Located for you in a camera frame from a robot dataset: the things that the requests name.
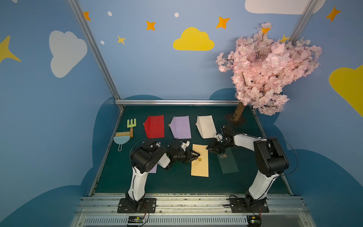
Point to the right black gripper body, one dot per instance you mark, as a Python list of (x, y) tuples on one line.
[(217, 144)]

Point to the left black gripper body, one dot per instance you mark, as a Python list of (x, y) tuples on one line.
[(186, 154)]

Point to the tan kraft envelope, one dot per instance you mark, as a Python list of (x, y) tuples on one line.
[(200, 166)]

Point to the dark green envelope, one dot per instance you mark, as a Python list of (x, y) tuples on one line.
[(227, 162)]

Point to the lilac envelope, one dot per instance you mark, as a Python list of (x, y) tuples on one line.
[(153, 168), (180, 127)]

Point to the red envelope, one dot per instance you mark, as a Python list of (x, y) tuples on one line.
[(154, 127)]

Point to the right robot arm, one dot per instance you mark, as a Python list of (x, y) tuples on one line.
[(271, 163)]

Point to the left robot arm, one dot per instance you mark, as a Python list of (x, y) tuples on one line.
[(148, 155)]

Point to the green toy rake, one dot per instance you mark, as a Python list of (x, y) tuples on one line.
[(131, 123)]

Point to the blue toy brush dustpan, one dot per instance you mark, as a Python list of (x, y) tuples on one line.
[(121, 138)]

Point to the left controller board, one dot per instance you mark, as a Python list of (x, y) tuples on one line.
[(137, 220)]

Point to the controller board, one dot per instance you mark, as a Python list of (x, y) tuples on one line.
[(137, 220), (254, 221)]

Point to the pink blossom artificial tree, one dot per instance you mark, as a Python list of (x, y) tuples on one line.
[(262, 67)]

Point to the right controller board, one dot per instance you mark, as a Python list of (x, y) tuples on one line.
[(254, 221)]

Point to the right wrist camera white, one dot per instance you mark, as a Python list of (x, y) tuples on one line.
[(219, 137)]

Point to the aluminium rail back frame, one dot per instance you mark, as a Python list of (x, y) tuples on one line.
[(141, 102)]

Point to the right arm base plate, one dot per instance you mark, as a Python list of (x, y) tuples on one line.
[(248, 205)]

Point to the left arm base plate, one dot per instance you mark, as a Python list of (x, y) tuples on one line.
[(147, 205)]

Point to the aluminium front rail base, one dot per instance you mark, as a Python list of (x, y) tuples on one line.
[(191, 210)]

